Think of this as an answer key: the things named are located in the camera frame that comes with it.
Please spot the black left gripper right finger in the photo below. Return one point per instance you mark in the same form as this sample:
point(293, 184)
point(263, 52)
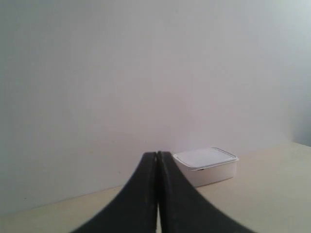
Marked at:
point(183, 209)

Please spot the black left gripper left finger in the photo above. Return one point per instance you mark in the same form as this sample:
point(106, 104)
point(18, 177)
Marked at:
point(134, 208)

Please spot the white lidded plastic container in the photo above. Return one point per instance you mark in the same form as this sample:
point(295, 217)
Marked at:
point(206, 166)

